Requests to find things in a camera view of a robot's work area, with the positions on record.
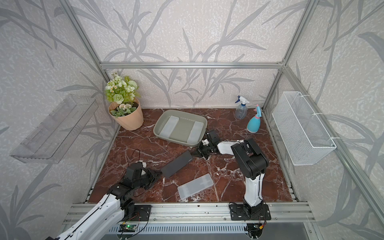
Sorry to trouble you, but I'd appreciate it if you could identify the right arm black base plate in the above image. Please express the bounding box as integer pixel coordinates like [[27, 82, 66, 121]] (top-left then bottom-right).
[[229, 201, 272, 221]]

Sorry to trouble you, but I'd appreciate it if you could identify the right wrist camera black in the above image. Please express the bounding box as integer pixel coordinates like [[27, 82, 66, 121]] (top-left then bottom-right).
[[207, 130, 221, 145]]

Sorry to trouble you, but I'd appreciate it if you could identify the translucent pencil case front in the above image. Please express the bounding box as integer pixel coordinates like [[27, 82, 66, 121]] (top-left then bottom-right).
[[178, 174, 214, 200]]

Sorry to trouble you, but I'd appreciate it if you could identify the black pencil case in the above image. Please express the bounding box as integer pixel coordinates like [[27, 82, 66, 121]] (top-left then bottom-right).
[[161, 151, 193, 179]]

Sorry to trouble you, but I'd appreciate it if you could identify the teal spray bottle pink nozzle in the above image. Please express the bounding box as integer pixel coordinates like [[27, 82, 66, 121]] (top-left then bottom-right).
[[247, 105, 262, 133]]

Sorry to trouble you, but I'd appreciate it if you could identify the grey-green plastic storage box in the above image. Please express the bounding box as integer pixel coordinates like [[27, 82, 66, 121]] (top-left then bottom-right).
[[153, 110, 208, 147]]

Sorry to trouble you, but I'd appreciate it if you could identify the aluminium frame rail front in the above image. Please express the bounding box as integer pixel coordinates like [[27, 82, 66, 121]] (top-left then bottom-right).
[[62, 202, 316, 225]]

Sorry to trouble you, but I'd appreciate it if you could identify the left green circuit board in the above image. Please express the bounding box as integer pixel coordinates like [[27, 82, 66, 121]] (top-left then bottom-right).
[[118, 223, 138, 233]]

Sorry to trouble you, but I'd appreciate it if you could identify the potted artificial flower plant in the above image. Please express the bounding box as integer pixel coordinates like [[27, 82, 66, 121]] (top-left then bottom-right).
[[105, 73, 144, 131]]

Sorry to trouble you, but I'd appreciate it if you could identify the clear acrylic wall shelf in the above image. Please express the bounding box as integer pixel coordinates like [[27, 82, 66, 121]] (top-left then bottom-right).
[[10, 94, 99, 164]]

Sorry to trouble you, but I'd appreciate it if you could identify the white wire mesh basket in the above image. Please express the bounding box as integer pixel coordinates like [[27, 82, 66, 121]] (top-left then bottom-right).
[[272, 92, 337, 166]]

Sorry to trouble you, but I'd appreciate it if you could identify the right circuit board with wires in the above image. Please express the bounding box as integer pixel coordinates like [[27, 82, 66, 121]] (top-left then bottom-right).
[[244, 223, 266, 240]]

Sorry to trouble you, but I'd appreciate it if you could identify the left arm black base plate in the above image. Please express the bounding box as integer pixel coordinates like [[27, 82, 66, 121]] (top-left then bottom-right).
[[121, 205, 152, 222]]

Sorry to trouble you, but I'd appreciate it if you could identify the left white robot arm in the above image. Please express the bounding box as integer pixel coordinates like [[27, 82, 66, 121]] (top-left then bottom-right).
[[47, 162, 162, 240]]

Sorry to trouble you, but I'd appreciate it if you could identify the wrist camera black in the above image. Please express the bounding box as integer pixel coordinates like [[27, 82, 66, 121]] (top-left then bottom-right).
[[125, 162, 144, 180], [207, 130, 221, 145]]

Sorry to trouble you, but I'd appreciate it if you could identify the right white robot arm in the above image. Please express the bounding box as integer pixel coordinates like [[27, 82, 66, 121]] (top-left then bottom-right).
[[191, 130, 269, 208]]

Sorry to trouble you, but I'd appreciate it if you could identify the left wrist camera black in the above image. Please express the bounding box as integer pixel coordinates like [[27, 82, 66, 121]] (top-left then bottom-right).
[[125, 162, 144, 180]]

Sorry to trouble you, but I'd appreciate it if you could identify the clear spray bottle blue nozzle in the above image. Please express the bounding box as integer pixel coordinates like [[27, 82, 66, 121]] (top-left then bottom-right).
[[235, 96, 249, 120]]

